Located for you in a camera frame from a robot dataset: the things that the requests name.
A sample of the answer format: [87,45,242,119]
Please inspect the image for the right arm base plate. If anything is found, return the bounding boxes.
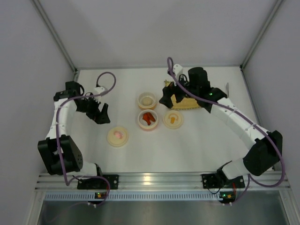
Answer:
[201,173,246,189]

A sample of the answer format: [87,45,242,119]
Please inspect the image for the aluminium frame rail front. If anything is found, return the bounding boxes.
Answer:
[35,171,291,192]

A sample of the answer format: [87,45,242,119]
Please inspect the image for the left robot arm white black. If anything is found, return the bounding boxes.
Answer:
[37,81,110,178]

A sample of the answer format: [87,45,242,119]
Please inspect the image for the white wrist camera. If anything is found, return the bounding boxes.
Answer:
[172,64,183,76]
[93,86,107,96]

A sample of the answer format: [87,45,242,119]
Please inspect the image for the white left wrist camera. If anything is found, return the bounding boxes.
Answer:
[93,86,107,96]

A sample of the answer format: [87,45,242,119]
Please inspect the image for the orange bowl white inside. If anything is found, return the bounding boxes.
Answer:
[137,92,158,110]

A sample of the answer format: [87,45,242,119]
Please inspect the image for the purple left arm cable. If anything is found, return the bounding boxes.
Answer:
[56,71,117,207]

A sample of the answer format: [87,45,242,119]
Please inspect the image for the orange sausage piece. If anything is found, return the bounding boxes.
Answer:
[148,113,156,122]

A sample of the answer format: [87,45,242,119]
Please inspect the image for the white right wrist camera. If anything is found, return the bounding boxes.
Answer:
[172,64,183,76]

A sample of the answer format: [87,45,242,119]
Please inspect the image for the bamboo mat green edge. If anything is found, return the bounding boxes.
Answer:
[171,94,201,111]

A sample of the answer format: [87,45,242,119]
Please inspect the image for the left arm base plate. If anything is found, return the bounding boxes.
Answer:
[77,174,119,190]

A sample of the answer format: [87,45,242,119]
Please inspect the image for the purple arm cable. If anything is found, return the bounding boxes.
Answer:
[166,57,286,204]
[56,71,117,207]

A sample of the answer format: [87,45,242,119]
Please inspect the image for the right upright frame post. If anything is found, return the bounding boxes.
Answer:
[240,0,285,71]

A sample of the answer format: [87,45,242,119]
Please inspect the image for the cream lid with pink handle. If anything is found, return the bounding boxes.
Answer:
[107,127,129,147]

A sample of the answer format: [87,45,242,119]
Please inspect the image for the upright frame post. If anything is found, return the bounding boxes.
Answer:
[31,0,78,75]
[240,0,285,71]

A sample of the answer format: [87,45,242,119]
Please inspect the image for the metal tongs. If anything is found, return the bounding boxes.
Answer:
[225,83,229,93]

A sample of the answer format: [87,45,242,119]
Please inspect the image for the cream lid with orange handle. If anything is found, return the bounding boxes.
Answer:
[163,110,184,129]

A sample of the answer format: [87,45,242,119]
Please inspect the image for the orange chicken drumstick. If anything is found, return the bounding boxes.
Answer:
[142,113,151,126]

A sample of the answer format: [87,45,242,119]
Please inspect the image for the pink bowl white inside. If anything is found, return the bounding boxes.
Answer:
[137,109,159,131]

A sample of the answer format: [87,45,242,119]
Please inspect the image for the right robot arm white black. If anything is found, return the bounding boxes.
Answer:
[159,64,284,187]

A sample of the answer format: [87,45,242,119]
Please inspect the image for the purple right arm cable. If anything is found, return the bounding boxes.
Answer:
[166,57,286,204]

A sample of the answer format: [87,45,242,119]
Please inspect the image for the slotted grey cable duct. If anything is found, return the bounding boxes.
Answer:
[43,190,282,202]

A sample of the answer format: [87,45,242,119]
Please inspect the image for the left upright frame post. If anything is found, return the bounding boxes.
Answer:
[31,0,78,75]

